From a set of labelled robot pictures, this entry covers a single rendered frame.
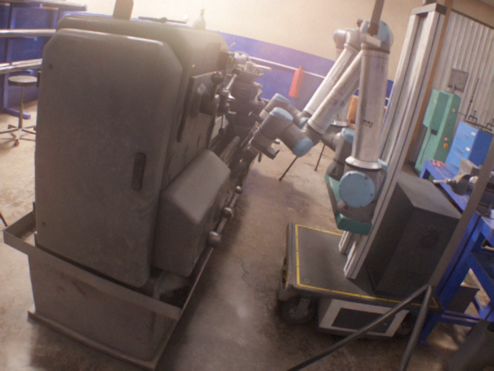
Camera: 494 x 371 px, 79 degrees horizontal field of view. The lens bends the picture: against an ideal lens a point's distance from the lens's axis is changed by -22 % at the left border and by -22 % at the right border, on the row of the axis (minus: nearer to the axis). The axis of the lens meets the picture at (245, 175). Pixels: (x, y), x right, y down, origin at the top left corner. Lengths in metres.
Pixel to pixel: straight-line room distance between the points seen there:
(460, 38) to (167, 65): 6.33
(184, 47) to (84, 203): 0.56
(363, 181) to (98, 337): 1.28
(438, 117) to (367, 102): 4.57
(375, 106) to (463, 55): 5.64
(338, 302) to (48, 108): 1.53
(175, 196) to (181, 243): 0.16
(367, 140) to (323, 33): 4.99
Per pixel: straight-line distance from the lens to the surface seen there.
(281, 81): 6.34
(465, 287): 2.66
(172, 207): 1.16
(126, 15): 1.22
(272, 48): 6.33
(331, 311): 1.91
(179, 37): 1.06
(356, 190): 1.43
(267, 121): 1.56
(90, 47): 1.07
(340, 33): 2.11
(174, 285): 1.47
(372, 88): 1.40
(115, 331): 1.58
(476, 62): 7.10
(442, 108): 5.94
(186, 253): 1.23
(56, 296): 1.65
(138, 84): 0.99
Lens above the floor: 1.35
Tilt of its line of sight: 21 degrees down
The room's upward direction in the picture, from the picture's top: 14 degrees clockwise
